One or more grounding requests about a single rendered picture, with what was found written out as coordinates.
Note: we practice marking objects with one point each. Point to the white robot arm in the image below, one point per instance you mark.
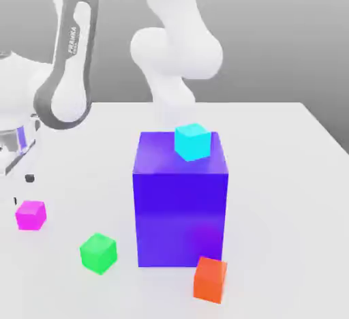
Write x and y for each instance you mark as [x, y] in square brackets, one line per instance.
[177, 51]

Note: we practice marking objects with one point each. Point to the small magenta cube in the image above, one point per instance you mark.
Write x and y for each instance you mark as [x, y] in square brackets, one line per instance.
[30, 215]

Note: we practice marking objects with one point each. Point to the small green cube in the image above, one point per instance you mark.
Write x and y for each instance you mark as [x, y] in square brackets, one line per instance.
[98, 253]

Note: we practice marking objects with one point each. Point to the small cyan cube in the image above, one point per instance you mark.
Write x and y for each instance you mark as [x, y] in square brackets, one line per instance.
[193, 142]

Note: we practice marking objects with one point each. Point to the small orange cube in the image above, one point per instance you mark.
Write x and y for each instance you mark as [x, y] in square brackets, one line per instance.
[209, 280]

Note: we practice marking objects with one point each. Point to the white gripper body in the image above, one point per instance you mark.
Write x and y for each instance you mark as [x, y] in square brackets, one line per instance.
[14, 201]

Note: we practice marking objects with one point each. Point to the large purple box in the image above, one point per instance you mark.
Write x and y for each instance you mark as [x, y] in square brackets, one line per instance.
[180, 210]

